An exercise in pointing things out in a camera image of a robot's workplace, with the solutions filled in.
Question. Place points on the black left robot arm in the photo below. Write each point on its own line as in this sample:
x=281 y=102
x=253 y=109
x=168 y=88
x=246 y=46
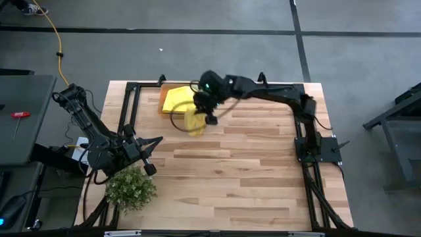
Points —
x=92 y=131

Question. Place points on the black computer mouse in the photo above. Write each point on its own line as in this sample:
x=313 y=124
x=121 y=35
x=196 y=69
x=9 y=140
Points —
x=11 y=209

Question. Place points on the orange translucent tray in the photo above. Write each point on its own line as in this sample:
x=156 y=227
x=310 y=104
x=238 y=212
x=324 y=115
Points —
x=160 y=98

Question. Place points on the grey side desk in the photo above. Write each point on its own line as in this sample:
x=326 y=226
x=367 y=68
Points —
x=29 y=98

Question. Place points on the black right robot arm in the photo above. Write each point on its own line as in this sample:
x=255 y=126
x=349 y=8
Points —
x=279 y=93

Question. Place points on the black aluminium table frame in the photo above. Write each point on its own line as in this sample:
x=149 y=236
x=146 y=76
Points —
x=296 y=108

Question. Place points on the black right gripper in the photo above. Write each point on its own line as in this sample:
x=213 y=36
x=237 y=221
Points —
x=208 y=92

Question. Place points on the black angled beam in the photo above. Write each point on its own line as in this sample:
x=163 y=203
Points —
x=56 y=158

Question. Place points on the thin black panel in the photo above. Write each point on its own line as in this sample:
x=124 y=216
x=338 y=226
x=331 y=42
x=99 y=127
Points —
x=16 y=71

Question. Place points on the person's foot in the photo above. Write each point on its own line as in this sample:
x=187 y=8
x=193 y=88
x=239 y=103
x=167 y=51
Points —
x=34 y=10

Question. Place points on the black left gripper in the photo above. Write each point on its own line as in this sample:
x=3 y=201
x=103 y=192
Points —
x=133 y=151

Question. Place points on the grey metal side table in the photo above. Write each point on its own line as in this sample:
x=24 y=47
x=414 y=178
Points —
x=394 y=154

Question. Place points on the yellow microfiber towel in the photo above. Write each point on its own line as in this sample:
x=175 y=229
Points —
x=177 y=98
x=194 y=123

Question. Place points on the white paper sheet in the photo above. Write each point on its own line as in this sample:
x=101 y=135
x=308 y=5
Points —
x=78 y=154

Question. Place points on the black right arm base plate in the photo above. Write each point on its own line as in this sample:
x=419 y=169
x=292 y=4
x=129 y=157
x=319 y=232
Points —
x=329 y=153

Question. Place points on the black frame clamp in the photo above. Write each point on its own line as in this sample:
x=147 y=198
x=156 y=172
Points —
x=161 y=79
x=262 y=79

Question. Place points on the dark low desk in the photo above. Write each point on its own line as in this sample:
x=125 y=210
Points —
x=19 y=181

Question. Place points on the artificial green plant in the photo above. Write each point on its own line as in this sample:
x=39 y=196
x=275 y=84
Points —
x=131 y=189

